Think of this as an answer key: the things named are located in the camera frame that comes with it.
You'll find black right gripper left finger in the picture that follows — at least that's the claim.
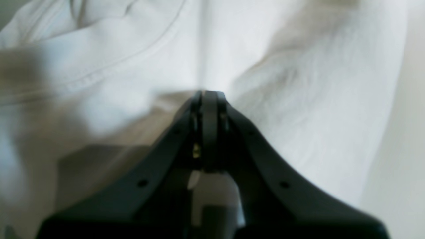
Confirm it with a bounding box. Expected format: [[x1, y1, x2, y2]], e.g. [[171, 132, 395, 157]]
[[37, 91, 202, 239]]

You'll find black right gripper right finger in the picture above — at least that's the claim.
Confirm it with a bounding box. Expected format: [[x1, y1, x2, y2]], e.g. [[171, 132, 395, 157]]
[[217, 92, 389, 239]]

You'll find white T-shirt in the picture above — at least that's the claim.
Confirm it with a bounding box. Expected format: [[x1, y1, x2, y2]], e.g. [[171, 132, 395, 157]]
[[1, 0, 408, 239]]

